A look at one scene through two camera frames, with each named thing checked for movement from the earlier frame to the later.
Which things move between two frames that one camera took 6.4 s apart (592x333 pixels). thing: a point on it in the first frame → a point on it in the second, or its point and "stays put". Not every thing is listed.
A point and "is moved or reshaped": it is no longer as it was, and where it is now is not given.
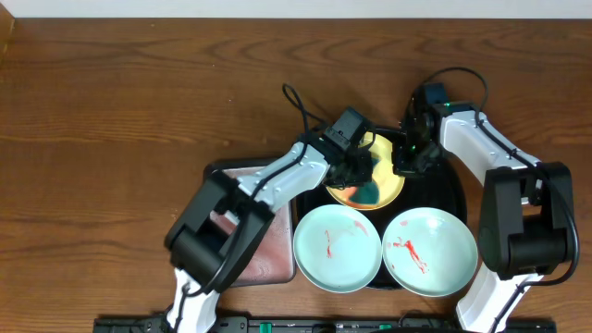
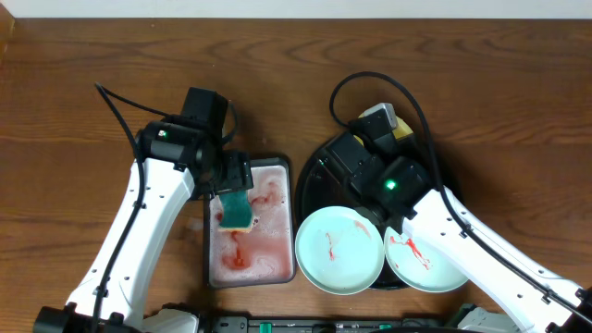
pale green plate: x=429 y=252 stays put
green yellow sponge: x=365 y=193 is moved or reshaped
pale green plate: x=337 y=248 stays put
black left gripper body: x=353 y=171 → x=236 y=178
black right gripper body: x=415 y=159 → x=383 y=165
